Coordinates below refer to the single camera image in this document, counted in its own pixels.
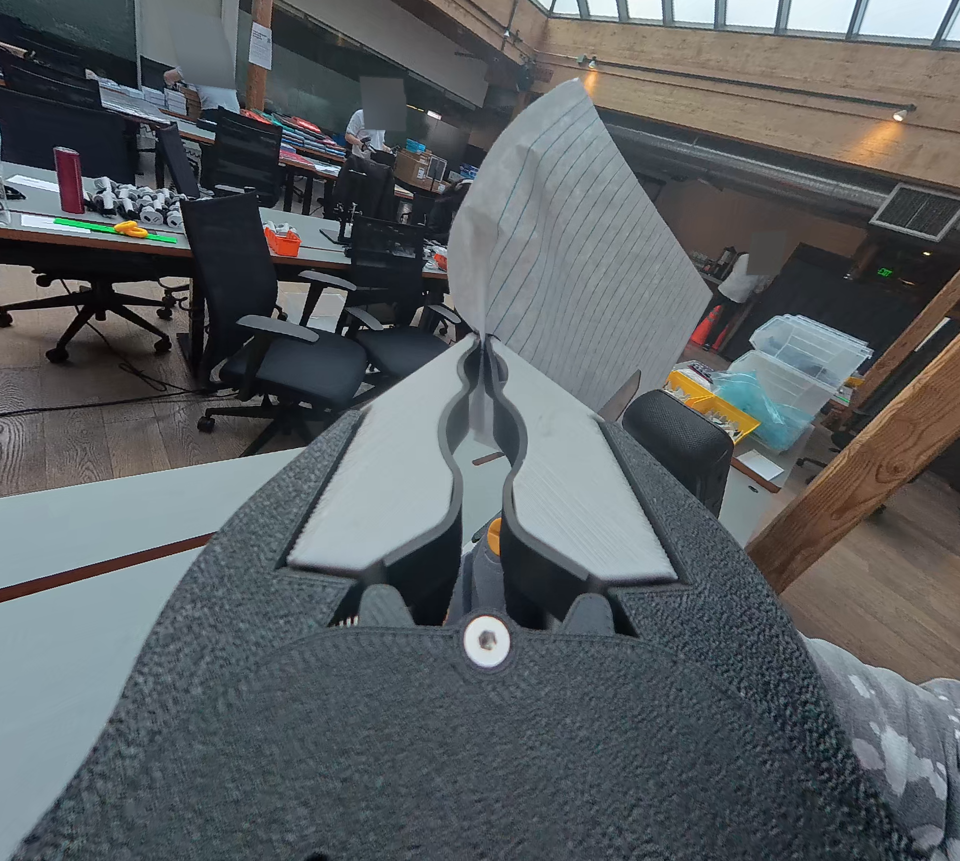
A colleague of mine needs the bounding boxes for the red bottle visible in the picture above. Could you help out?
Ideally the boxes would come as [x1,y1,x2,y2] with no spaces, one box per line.
[53,146,86,216]

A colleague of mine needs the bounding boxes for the grey and yellow scissors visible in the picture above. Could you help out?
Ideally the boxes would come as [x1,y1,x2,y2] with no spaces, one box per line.
[448,369,644,624]

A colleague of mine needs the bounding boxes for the clear storage bins stack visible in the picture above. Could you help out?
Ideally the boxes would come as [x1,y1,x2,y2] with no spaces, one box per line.
[729,313,876,421]

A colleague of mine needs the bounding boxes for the teal plastic bag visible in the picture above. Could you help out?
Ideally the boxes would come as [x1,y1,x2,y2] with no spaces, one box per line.
[711,371,813,454]

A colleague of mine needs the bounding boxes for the green ruler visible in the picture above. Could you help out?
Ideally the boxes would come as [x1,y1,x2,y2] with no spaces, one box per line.
[52,216,180,246]

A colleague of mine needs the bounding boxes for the orange traffic cone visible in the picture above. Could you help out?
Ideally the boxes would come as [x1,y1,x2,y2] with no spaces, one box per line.
[690,306,726,352]

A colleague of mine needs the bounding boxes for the black floor cable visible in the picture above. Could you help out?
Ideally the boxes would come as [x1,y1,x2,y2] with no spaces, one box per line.
[0,321,226,420]

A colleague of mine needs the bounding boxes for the wall vent grille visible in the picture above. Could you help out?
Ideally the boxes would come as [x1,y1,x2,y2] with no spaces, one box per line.
[868,181,960,244]

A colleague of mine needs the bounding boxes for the wooden post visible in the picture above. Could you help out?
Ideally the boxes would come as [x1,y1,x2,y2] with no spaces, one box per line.
[746,334,960,594]

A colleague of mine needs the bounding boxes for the wooden table with black legs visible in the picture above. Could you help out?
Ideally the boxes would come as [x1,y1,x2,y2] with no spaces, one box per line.
[0,159,451,371]

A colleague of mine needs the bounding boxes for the wooden beam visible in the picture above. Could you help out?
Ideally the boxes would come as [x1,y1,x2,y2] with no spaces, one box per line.
[853,289,960,412]

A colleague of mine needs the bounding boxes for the lined paper sheet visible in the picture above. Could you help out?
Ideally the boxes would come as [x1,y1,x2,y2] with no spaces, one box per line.
[447,77,714,451]

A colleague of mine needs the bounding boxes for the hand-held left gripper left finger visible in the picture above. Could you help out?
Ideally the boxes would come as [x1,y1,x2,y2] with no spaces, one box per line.
[287,336,482,587]

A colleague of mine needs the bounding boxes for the black mesh office chair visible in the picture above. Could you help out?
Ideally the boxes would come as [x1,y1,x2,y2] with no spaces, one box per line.
[180,192,370,438]

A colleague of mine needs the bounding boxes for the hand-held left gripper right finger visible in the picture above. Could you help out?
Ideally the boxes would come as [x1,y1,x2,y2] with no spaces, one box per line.
[486,338,679,597]

